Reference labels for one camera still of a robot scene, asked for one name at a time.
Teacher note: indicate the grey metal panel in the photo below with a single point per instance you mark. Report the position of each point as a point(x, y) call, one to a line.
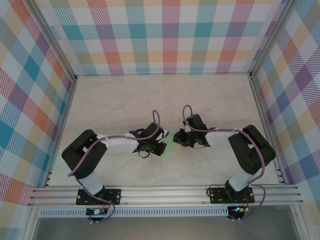
point(162, 230)

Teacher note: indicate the aluminium mounting rail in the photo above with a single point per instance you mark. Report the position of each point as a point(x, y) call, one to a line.
point(162, 196)

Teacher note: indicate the light green paper sheet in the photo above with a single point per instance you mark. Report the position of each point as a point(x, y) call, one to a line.
point(170, 147)

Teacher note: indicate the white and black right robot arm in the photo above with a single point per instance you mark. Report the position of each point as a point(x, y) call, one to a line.
point(220, 137)

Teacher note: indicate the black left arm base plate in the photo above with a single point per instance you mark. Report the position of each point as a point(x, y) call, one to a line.
point(115, 196)

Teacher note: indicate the aluminium side rail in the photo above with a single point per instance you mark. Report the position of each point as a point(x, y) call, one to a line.
point(265, 125)
point(63, 125)

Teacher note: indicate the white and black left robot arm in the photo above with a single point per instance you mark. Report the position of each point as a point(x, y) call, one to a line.
point(117, 143)

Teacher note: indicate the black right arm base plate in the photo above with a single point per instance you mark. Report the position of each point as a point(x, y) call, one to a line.
point(217, 196)

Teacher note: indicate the aluminium frame post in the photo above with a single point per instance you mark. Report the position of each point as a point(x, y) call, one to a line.
point(270, 37)
point(31, 225)
point(53, 40)
point(298, 225)

